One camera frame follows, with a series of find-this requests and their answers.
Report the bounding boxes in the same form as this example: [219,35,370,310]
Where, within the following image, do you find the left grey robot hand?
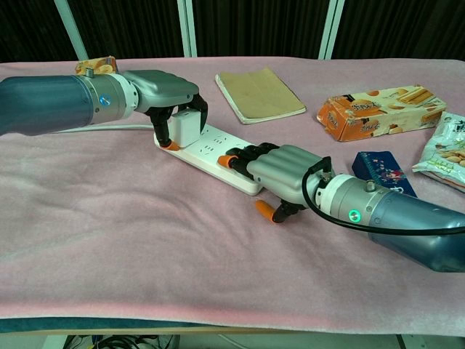
[122,70,209,151]

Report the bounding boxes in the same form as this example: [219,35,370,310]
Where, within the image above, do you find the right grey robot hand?
[217,142,331,223]

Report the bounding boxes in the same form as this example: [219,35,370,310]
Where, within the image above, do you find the white plug adapter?
[170,111,203,149]

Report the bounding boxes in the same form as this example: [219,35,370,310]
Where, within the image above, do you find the white power strip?
[154,122,263,196]

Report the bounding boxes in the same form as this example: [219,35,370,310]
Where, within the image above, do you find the small orange snack box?
[75,55,120,76]

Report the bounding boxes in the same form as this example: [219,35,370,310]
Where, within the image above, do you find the brown paper notebook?
[214,66,307,125]

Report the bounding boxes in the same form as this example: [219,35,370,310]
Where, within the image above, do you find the dark blue printed box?
[351,151,419,198]

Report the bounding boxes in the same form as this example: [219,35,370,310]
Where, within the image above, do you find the orange biscuit box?
[316,84,448,143]

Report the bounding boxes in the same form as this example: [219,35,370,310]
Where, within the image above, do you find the pink fleece table cloth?
[0,56,465,337]

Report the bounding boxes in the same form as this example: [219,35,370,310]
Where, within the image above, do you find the green-white snack bag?
[411,111,465,193]

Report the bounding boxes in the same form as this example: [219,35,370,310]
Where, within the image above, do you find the white power strip cable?
[54,123,155,134]

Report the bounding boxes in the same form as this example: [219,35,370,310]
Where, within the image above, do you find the white frame post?
[318,0,345,60]
[177,0,198,58]
[53,0,90,62]

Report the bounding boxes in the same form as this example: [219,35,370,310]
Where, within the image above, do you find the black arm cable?
[301,156,465,236]

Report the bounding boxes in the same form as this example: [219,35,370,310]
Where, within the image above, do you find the black cables under table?
[65,334,175,349]

